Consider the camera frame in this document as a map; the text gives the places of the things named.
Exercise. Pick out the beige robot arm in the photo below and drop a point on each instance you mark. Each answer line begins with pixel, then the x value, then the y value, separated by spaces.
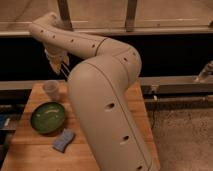
pixel 96 89

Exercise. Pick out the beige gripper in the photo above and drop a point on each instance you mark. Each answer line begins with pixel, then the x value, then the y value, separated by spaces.
pixel 56 56

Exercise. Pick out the grey pipe fitting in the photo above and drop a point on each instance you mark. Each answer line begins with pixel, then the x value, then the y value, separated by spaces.
pixel 205 72

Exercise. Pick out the blue sponge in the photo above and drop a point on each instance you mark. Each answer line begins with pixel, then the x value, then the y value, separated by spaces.
pixel 63 140

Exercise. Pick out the translucent ceramic cup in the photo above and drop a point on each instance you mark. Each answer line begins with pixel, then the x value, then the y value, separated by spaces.
pixel 51 88

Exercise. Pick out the metal post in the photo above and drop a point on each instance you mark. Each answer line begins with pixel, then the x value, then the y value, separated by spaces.
pixel 64 14
pixel 130 15

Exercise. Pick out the green ceramic bowl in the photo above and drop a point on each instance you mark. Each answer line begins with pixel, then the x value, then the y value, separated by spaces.
pixel 47 117

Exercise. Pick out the right metal post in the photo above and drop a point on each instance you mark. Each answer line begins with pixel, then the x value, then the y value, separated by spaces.
pixel 130 15

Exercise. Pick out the left metal post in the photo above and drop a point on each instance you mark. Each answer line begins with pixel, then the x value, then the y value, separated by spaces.
pixel 64 14

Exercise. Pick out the metal rail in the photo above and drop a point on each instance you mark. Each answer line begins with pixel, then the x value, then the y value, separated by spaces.
pixel 158 85

